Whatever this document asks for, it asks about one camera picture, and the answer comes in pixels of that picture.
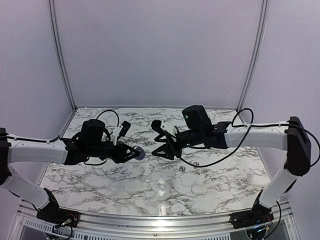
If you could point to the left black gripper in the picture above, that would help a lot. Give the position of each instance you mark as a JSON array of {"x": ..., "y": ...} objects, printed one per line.
[{"x": 121, "y": 154}]

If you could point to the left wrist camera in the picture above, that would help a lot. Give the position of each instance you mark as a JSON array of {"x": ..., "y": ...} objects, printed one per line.
[{"x": 120, "y": 131}]

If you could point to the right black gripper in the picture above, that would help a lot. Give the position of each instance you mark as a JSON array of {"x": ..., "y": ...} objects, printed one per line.
[{"x": 166, "y": 148}]

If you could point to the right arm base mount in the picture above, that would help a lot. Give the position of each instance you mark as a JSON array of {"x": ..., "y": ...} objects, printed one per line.
[{"x": 252, "y": 218}]

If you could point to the white earbud charging case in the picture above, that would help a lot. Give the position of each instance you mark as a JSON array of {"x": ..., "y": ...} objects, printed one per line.
[{"x": 199, "y": 189}]

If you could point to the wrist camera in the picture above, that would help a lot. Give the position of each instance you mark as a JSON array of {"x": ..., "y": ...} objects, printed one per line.
[
  {"x": 168, "y": 127},
  {"x": 120, "y": 131}
]

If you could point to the aluminium front rail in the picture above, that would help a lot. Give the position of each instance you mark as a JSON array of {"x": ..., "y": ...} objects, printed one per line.
[{"x": 100, "y": 226}]

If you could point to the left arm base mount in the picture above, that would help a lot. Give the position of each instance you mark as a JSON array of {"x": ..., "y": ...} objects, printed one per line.
[{"x": 62, "y": 219}]

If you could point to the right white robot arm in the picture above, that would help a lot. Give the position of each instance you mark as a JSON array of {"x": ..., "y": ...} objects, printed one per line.
[{"x": 289, "y": 136}]

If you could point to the left aluminium corner post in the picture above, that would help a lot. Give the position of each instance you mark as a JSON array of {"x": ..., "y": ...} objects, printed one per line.
[{"x": 59, "y": 53}]

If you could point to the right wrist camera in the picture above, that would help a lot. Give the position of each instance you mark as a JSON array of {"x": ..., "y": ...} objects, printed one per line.
[{"x": 168, "y": 127}]

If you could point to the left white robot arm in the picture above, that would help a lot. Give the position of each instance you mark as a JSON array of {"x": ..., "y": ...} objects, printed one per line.
[{"x": 15, "y": 149}]

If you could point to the blue earbud charging case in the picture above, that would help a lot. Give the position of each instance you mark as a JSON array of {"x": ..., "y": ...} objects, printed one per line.
[{"x": 141, "y": 151}]

